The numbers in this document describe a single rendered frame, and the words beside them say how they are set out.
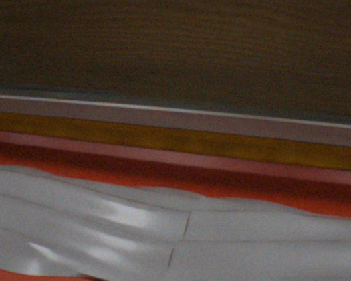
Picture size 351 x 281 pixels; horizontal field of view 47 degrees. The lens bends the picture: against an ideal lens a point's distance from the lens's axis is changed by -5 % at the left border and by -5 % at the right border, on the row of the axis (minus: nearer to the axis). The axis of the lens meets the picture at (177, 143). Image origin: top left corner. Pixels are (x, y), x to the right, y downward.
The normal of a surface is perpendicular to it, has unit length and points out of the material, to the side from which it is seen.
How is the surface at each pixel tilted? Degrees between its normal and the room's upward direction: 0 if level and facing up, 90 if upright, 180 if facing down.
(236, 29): 90
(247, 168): 0
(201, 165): 0
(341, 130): 90
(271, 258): 34
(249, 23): 90
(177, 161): 0
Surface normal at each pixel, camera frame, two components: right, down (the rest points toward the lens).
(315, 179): -0.02, -0.91
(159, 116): -0.29, 0.40
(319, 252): -0.04, -0.58
